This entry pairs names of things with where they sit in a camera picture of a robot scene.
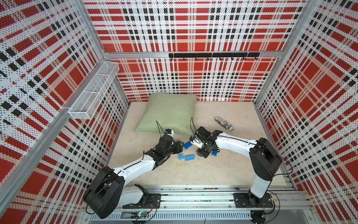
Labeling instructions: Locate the blue 2x4 lego brick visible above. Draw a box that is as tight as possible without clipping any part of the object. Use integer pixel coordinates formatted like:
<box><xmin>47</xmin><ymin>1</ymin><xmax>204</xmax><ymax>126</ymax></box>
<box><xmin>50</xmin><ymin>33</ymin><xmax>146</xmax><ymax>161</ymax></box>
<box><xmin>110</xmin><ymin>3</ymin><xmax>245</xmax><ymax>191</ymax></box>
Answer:
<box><xmin>184</xmin><ymin>141</ymin><xmax>193</xmax><ymax>150</ymax></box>

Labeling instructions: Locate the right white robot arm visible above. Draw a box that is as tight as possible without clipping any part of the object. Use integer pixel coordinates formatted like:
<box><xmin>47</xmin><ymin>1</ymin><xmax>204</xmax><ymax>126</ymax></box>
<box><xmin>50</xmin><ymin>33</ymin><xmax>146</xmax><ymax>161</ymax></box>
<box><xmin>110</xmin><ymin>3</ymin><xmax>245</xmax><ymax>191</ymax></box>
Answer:
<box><xmin>190</xmin><ymin>127</ymin><xmax>283</xmax><ymax>201</ymax></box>

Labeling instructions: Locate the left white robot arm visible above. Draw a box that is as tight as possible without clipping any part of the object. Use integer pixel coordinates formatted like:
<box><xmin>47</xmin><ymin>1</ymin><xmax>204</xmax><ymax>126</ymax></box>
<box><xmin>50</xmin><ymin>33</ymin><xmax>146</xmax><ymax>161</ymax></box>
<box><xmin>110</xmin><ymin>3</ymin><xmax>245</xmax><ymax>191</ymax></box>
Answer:
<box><xmin>83</xmin><ymin>134</ymin><xmax>184</xmax><ymax>219</ymax></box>

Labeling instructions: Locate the light blue 2x4 brick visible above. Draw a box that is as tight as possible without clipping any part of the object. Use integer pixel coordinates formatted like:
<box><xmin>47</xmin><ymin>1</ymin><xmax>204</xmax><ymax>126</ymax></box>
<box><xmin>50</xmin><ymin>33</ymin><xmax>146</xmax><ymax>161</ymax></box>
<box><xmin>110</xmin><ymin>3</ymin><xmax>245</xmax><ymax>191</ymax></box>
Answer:
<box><xmin>184</xmin><ymin>155</ymin><xmax>195</xmax><ymax>161</ymax></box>

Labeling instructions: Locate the silver remote control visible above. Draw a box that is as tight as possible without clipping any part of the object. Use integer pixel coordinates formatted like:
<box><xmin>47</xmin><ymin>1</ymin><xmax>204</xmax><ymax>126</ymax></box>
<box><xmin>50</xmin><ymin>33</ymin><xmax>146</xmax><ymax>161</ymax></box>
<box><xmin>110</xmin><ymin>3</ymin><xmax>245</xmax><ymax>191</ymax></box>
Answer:
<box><xmin>214</xmin><ymin>116</ymin><xmax>234</xmax><ymax>131</ymax></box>

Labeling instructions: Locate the green square cushion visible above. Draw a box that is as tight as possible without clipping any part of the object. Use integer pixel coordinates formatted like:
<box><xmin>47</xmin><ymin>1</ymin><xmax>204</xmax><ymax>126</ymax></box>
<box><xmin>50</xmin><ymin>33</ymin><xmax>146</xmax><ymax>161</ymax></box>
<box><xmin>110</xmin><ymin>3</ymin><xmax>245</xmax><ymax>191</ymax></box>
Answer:
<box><xmin>134</xmin><ymin>92</ymin><xmax>198</xmax><ymax>135</ymax></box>

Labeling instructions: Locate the green circuit board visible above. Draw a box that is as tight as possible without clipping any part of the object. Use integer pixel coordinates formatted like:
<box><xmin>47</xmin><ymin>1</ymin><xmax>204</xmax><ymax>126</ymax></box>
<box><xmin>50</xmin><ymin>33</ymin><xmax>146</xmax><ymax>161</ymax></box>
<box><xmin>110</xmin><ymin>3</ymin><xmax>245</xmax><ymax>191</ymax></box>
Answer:
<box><xmin>130</xmin><ymin>211</ymin><xmax>147</xmax><ymax>219</ymax></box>

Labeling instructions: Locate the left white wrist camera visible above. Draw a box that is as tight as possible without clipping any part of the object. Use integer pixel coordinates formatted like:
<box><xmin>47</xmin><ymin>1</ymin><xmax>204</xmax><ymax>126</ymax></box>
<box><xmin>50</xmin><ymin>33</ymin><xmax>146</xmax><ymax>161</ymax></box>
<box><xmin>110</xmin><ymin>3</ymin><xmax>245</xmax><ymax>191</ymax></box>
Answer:
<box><xmin>165</xmin><ymin>129</ymin><xmax>174</xmax><ymax>137</ymax></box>

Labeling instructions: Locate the black wall hook rail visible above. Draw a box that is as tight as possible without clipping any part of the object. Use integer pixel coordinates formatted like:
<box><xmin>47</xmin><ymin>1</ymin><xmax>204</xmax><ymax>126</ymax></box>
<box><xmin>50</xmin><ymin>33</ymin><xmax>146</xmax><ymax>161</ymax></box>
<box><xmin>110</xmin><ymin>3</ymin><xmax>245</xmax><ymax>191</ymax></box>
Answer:
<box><xmin>168</xmin><ymin>52</ymin><xmax>260</xmax><ymax>59</ymax></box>

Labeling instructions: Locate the white wire mesh basket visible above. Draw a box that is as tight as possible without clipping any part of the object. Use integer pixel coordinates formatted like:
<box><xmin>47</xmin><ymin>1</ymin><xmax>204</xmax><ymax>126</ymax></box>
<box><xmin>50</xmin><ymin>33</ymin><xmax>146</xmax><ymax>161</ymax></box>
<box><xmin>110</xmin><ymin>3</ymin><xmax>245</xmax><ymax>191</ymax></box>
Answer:
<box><xmin>69</xmin><ymin>61</ymin><xmax>119</xmax><ymax>120</ymax></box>

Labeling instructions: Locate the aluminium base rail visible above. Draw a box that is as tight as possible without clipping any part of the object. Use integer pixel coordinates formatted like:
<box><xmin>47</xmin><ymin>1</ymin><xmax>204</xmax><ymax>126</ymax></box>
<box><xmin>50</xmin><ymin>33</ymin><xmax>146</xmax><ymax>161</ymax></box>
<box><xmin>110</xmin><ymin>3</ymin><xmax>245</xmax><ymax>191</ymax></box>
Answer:
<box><xmin>82</xmin><ymin>185</ymin><xmax>318</xmax><ymax>224</ymax></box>

